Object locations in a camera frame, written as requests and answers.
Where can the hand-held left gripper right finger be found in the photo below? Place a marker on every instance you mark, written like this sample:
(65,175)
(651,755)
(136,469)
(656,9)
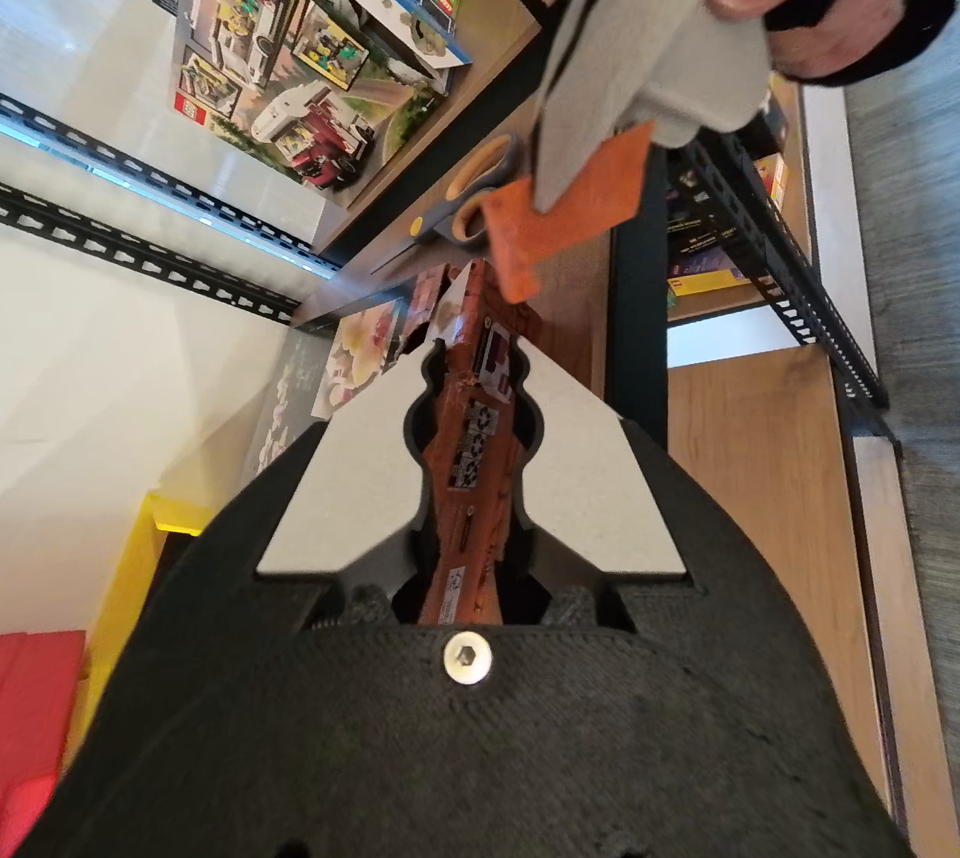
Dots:
(600,498)

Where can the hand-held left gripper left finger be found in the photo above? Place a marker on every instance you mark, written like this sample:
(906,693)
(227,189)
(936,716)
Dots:
(337,498)

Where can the orange cookie box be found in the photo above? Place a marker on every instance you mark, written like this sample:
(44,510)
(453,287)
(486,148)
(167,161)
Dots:
(465,498)

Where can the grey yellow scissors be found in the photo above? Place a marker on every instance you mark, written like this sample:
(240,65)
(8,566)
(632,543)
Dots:
(480,172)

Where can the orange tape piece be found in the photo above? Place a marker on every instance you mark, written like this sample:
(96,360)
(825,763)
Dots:
(517,251)

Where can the black metal desk edge beam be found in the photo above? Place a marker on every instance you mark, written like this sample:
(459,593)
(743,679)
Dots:
(637,348)

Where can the black orchid picture box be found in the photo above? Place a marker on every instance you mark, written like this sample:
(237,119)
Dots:
(360,348)

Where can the group of small toy boxes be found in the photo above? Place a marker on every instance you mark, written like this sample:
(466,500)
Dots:
(771,180)
(705,266)

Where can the yellow storage bin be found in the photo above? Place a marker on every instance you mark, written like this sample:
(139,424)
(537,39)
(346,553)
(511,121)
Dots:
(127,573)

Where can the black perforated rack beam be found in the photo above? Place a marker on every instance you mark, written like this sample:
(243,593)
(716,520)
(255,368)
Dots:
(112,247)
(795,303)
(150,177)

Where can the camper van toy box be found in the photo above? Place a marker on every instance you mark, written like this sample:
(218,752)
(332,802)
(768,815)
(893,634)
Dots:
(247,48)

